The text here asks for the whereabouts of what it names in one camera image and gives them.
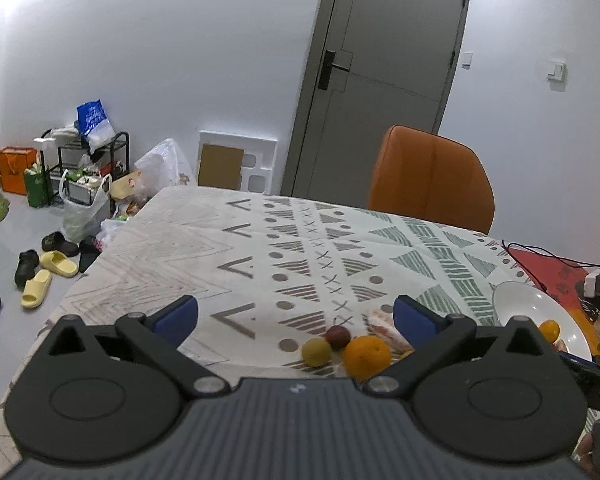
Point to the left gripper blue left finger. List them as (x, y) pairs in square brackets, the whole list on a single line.
[(153, 340)]

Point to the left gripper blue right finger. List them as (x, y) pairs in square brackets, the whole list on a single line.
[(438, 342)]

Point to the large orange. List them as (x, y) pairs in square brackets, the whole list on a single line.
[(365, 357)]

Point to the red plum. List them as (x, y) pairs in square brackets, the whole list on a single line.
[(338, 337)]

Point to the green yellow plum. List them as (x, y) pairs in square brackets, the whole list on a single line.
[(316, 352)]

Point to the kumquat in plate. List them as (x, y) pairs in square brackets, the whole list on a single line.
[(550, 330)]

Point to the white round plate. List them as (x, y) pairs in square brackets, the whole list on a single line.
[(511, 299)]

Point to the white power adapter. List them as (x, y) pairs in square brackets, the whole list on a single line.
[(591, 284)]

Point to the red table mat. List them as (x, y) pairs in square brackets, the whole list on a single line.
[(562, 279)]

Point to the yellow slipper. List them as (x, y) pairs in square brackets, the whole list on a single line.
[(58, 263), (35, 290)]

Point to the patterned tablecloth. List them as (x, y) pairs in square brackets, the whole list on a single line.
[(271, 272)]

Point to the white shopping bag on floor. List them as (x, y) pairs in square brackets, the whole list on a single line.
[(81, 220)]

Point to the black slipper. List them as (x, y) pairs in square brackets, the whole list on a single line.
[(56, 242)]

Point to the orange chair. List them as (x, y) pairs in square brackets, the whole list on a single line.
[(428, 177)]

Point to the white plastic bag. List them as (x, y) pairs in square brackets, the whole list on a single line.
[(163, 166)]

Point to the black shoe rack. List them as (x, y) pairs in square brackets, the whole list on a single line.
[(68, 151)]

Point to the green bag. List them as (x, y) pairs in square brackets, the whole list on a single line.
[(37, 188)]

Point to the white foam packaging board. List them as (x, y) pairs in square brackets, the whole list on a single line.
[(235, 162)]

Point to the orange paper bag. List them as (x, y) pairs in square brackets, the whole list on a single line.
[(13, 163)]

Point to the blue plastic bag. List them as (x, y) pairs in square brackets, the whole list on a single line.
[(94, 125)]

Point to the grey door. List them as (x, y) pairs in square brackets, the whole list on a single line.
[(402, 56)]

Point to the small white wall plate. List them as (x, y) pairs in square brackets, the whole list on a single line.
[(466, 59)]

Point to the white light switch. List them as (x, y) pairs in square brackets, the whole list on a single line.
[(558, 72)]

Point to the black door handle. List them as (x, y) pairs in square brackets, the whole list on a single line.
[(328, 64)]

